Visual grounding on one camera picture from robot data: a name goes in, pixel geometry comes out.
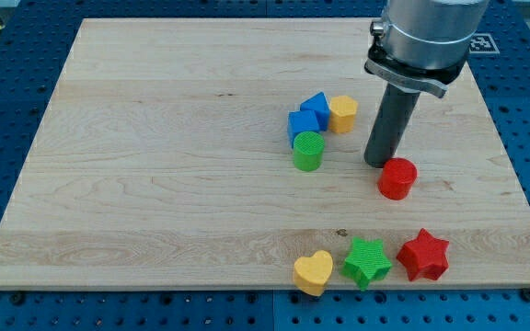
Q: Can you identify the red cylinder block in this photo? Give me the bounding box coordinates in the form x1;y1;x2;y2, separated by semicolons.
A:
377;158;418;200

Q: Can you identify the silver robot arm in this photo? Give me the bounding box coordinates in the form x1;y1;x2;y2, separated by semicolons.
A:
364;0;489;98

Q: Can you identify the green star block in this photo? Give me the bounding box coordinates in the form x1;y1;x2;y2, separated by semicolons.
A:
340;237;392;291

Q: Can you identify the red star block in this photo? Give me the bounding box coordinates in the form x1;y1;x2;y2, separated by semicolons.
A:
397;228;449;281

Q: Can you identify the green cylinder block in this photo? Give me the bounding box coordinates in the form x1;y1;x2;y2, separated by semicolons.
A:
293;131;325;172

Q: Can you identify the blue cube block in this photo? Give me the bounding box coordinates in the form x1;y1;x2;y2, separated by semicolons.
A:
287;110;320;148

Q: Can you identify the blue triangular prism block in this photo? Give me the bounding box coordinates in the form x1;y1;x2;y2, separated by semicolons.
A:
299;92;330;131

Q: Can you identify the yellow hexagon block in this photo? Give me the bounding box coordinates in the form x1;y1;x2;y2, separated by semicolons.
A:
328;96;359;133

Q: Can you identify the wooden board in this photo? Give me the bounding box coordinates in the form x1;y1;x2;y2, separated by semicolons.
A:
0;18;530;291

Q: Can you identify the yellow heart block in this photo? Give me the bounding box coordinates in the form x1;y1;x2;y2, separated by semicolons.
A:
293;250;334;297

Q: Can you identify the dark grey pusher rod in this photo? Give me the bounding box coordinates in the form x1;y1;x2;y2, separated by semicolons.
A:
363;84;420;168

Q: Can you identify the black white fiducial marker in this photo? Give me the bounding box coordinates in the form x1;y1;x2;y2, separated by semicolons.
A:
469;32;500;55

